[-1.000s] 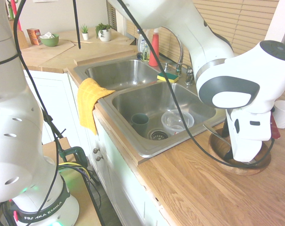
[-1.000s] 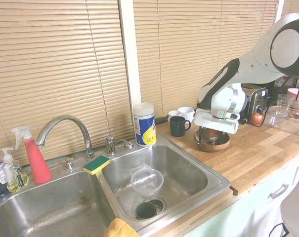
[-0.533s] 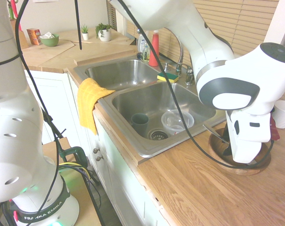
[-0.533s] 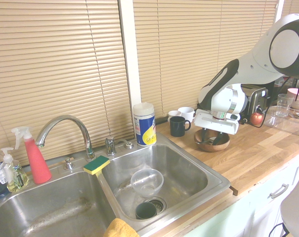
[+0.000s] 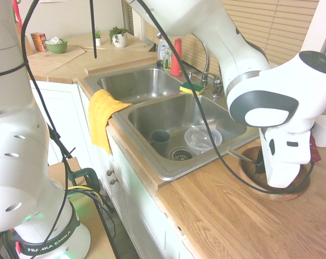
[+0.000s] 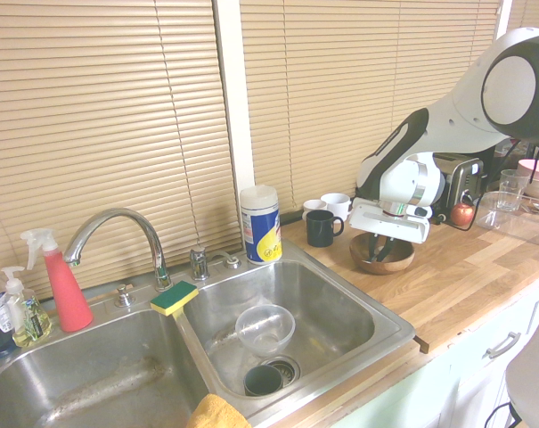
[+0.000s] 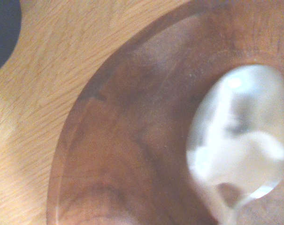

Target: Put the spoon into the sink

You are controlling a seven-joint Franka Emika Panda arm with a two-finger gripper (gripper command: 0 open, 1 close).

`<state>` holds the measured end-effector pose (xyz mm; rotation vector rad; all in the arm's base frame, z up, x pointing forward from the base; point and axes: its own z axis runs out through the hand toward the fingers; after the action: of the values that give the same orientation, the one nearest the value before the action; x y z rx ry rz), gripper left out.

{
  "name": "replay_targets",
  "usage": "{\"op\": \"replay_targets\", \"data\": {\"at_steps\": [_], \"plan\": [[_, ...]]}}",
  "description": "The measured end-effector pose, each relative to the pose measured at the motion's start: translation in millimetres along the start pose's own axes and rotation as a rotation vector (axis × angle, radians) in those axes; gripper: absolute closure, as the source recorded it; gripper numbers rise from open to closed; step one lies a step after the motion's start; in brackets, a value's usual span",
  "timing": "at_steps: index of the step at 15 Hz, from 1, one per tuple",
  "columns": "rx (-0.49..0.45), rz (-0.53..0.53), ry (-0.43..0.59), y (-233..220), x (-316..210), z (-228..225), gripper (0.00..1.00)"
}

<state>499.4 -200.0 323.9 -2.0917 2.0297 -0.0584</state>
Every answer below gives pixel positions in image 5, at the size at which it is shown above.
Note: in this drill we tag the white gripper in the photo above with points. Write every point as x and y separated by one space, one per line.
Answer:
282 175

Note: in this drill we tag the silver metal spoon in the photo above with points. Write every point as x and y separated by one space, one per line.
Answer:
241 156

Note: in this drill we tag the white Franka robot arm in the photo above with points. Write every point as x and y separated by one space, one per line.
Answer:
205 21

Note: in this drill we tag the stainless steel double sink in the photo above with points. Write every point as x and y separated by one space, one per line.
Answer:
141 86

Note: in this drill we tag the brown wooden bowl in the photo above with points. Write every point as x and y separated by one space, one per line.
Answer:
246 172

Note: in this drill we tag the clear plastic container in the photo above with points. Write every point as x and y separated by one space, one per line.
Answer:
197 145

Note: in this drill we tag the white cup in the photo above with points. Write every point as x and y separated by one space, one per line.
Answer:
325 132

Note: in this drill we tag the metal drain strainer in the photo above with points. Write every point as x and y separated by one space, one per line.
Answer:
181 154

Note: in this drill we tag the chrome side sprayer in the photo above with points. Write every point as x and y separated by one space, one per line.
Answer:
217 89

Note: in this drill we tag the yellow green sponge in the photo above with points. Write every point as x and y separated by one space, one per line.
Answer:
192 89

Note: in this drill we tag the chrome kitchen faucet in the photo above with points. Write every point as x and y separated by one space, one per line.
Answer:
207 78

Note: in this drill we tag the grey plastic cup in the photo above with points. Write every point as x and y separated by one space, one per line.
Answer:
160 140

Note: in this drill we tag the red cone bottle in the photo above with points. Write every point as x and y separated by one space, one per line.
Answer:
176 59

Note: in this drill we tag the wide beige window blinds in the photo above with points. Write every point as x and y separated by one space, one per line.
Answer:
273 27

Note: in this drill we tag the metal cabinet knob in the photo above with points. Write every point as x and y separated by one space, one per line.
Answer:
110 171
113 181

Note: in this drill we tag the clear dish soap bottle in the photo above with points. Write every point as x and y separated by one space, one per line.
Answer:
164 54

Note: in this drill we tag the yellow dish cloth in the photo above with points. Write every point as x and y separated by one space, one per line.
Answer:
99 118

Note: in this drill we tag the green metal clamp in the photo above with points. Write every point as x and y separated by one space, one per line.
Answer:
84 172

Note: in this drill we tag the bushy plant in white pot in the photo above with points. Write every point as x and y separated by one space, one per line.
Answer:
119 40

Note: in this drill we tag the white kitchen cabinet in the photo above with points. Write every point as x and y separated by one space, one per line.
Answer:
68 108

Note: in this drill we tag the black tripod stand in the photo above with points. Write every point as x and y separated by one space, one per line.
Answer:
57 140

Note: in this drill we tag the small plant in white pot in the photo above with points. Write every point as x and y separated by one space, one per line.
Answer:
98 40

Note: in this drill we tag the thin wooden stick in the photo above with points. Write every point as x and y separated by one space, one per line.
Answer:
87 47

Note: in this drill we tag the plywood board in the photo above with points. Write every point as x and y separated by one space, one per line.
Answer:
52 62

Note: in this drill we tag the green bowl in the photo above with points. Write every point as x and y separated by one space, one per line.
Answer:
57 48

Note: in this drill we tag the white crumpled paper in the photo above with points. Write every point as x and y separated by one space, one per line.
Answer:
54 41

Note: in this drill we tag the orange cardboard box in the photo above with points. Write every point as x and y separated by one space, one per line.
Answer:
38 41

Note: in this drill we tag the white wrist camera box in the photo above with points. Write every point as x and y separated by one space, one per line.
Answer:
292 151

